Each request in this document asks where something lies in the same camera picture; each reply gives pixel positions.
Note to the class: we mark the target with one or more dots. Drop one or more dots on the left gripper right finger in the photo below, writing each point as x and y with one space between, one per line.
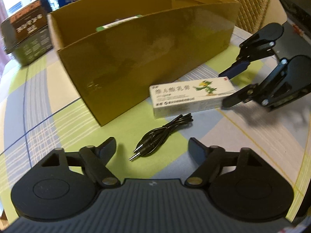
209 161

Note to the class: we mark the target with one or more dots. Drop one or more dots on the brown cardboard box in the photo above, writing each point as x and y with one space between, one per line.
113 69

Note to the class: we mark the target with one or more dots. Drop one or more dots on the green barcode box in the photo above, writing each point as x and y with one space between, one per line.
116 22

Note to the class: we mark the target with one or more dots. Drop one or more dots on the plaid tablecloth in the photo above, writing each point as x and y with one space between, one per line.
41 110

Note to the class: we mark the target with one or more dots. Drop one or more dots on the dark Hongli food box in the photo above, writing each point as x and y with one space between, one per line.
26 35

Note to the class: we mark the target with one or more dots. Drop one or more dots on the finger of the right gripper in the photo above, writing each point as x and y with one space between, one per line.
234 70
243 95

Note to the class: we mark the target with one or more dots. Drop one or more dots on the white ointment box green bird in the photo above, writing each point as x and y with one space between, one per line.
185 97

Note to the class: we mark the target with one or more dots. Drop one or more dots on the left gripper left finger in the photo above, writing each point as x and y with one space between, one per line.
95 160

